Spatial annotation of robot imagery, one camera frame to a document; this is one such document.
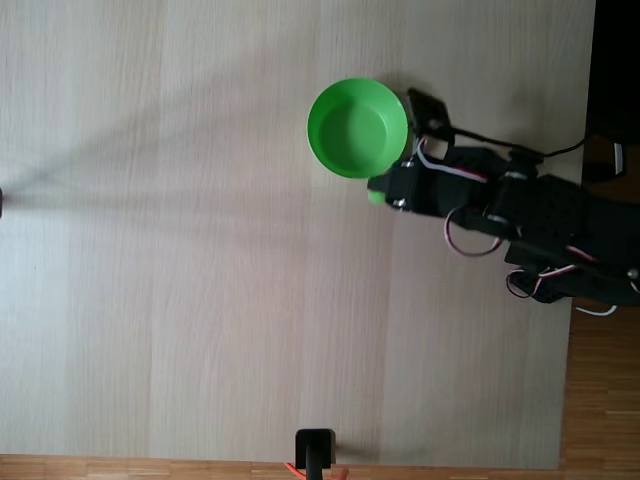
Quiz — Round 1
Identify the green plastic bowl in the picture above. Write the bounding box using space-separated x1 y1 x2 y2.
306 77 411 180

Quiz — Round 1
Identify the black object with white stripe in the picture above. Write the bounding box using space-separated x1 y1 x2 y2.
582 0 640 202

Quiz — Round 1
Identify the white red servo wire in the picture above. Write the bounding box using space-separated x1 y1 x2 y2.
444 206 504 259
415 138 490 184
505 263 577 301

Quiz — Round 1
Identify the black camera box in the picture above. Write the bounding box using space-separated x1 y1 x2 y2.
405 87 454 152

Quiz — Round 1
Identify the black camera cable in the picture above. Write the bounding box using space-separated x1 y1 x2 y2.
448 125 587 159

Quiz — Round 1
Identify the black camera stand clamp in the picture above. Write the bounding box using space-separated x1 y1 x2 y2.
294 427 337 480

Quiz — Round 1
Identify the orange cable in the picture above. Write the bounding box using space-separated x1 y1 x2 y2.
283 460 350 480

